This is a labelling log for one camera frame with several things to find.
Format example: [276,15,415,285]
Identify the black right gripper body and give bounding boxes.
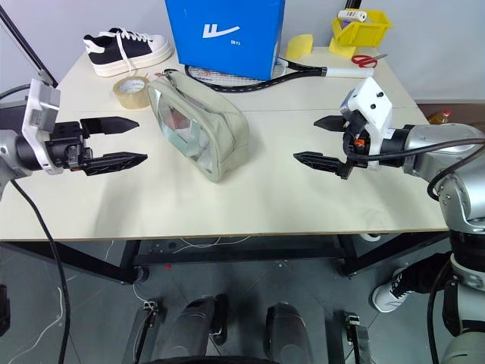
[339,111,374,180]

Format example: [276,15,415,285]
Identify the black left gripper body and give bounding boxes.
[44,120,94,172]

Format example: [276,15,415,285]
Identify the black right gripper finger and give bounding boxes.
[293,151,345,176]
[313,115,349,133]

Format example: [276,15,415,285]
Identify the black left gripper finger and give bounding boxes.
[83,152,149,177]
[80,116,140,139]

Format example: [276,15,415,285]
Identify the yellow plastic storage bin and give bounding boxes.
[328,10,394,59]

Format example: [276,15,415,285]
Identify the beige transparent pouch bag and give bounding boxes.
[146,69,250,184]

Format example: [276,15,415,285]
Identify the clear packing tape roll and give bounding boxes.
[112,75,152,111]

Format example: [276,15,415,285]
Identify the black badminton racket white grip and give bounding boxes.
[184,56,377,95]

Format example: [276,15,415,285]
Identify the black and white sneaker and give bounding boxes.
[83,27,173,78]

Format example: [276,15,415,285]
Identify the orange drink bottle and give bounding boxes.
[428,109,454,127]

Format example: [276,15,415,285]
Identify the black stand pole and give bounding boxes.
[0,2,60,89]

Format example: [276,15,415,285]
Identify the white tube with label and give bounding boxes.
[337,8,368,22]

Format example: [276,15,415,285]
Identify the blue paper shopping bag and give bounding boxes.
[164,0,286,82]

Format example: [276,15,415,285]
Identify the person's black trouser leg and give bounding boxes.
[400,252,454,296]

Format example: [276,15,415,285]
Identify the white sneaker on person's foot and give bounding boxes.
[371,267,412,314]

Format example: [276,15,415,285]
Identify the dark rounded robot leg shape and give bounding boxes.
[264,300,308,362]
[174,293,230,360]

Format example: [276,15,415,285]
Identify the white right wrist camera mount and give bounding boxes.
[339,77,393,171]

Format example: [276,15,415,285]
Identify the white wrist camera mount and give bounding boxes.
[20,78,62,176]
[339,77,393,171]

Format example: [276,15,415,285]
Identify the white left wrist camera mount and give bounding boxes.
[20,78,62,176]

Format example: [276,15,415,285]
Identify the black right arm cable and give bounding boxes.
[343,136,485,202]

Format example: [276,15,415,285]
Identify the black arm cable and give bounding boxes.
[10,178,73,364]
[343,136,485,202]

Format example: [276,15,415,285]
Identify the red handled scissors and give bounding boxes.
[351,52,390,70]

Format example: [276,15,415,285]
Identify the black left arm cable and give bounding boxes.
[10,178,73,364]

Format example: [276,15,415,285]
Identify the black metal table frame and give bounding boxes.
[0,230,452,286]

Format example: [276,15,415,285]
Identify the white string on floor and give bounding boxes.
[14,237,117,364]

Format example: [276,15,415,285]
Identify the black metal floor bracket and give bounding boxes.
[333,309,371,362]
[126,298,163,362]

